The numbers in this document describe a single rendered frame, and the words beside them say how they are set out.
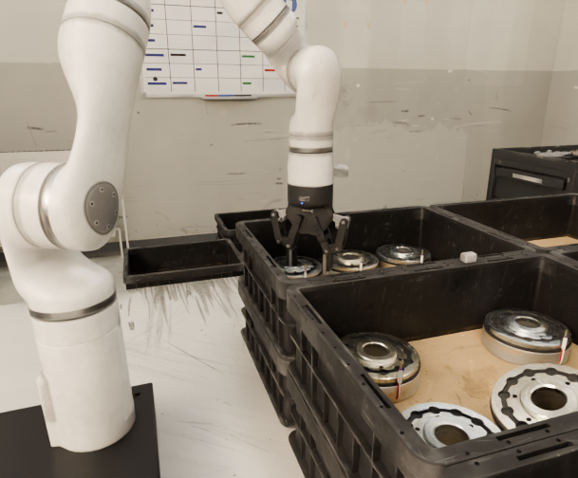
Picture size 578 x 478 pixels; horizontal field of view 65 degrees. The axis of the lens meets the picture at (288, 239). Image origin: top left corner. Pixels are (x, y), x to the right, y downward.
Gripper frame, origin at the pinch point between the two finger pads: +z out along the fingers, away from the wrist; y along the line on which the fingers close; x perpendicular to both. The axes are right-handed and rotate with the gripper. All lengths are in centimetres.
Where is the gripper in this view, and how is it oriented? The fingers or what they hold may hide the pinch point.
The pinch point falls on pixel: (308, 262)
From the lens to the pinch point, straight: 79.6
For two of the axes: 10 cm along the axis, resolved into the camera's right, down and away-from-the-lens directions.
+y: 9.2, 1.2, -3.8
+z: 0.0, 9.5, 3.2
